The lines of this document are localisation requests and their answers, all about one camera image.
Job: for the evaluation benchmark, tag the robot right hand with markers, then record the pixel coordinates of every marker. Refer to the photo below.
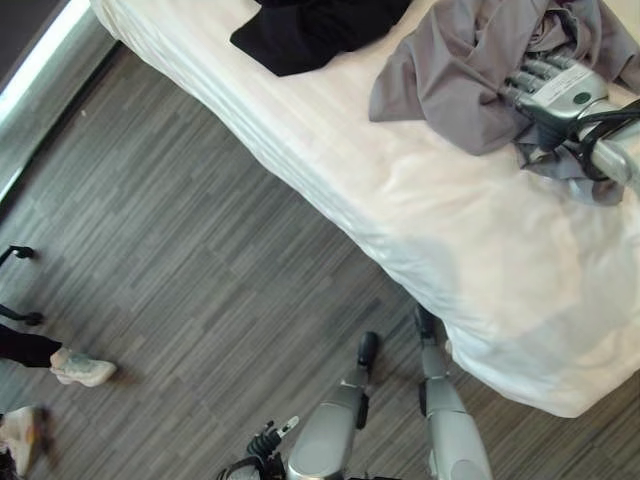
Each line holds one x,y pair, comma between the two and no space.
560,95

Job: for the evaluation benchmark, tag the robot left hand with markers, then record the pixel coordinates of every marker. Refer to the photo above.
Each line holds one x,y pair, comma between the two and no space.
267,440

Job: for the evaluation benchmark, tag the grey garment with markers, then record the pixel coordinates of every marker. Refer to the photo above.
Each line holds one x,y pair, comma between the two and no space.
450,80

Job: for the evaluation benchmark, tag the robot right silver arm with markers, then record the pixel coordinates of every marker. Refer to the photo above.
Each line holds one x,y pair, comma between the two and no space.
620,150

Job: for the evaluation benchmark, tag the bed with white sheet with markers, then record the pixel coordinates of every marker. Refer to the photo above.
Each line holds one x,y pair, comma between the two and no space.
400,190

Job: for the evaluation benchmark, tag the robot left silver leg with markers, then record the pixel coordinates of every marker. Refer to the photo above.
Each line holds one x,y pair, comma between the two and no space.
330,425

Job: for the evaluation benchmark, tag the robot silver leg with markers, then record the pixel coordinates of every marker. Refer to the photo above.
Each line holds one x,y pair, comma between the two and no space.
447,410
330,425

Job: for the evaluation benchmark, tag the robot right silver leg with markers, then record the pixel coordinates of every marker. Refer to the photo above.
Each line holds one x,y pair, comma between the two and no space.
447,410

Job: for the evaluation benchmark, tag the person's pale shoe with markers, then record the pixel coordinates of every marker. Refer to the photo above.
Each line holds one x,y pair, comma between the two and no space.
22,435
82,367

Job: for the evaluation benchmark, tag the black garment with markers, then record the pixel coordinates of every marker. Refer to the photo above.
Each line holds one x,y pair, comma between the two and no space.
310,30

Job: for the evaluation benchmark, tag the person's leg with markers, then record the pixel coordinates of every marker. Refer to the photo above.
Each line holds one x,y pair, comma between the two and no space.
25,347

